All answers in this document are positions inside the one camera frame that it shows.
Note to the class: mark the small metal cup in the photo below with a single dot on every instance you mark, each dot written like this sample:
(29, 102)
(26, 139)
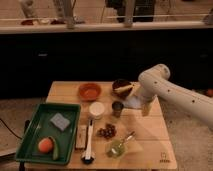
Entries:
(117, 108)

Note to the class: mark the green plastic tray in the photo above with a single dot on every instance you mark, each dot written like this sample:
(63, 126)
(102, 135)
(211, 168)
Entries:
(41, 127)

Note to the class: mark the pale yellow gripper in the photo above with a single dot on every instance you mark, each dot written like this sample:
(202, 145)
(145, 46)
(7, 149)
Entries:
(146, 107)

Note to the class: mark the white dish brush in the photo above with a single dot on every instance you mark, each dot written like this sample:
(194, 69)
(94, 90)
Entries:
(88, 154)

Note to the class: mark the wooden block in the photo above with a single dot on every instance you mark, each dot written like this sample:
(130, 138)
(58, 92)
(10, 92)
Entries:
(81, 137)

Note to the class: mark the green cucumber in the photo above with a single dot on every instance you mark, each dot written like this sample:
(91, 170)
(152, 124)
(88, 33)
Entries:
(55, 148)

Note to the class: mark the blue-grey towel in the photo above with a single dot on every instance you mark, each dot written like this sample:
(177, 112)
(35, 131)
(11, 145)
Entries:
(133, 102)

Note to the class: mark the yellow banana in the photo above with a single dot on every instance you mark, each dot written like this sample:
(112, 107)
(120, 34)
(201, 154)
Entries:
(123, 88)

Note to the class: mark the dark brown bowl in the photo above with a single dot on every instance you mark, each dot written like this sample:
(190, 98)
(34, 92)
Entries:
(119, 83)

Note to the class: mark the bunch of dark grapes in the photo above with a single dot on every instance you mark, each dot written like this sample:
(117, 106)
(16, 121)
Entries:
(107, 132)

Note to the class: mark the white paper cup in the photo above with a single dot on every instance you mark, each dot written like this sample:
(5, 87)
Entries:
(96, 110)

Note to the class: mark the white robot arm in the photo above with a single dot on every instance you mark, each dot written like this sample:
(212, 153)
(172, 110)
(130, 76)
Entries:
(155, 81)

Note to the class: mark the green glass dish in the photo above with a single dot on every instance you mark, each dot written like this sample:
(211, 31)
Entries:
(108, 151)

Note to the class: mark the grey-blue sponge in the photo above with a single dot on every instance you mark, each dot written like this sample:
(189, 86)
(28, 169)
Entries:
(60, 122)

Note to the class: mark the orange fruit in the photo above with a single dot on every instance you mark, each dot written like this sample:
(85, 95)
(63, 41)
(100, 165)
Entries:
(45, 145)

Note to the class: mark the orange plastic bowl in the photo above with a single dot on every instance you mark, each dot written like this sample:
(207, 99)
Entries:
(89, 91)

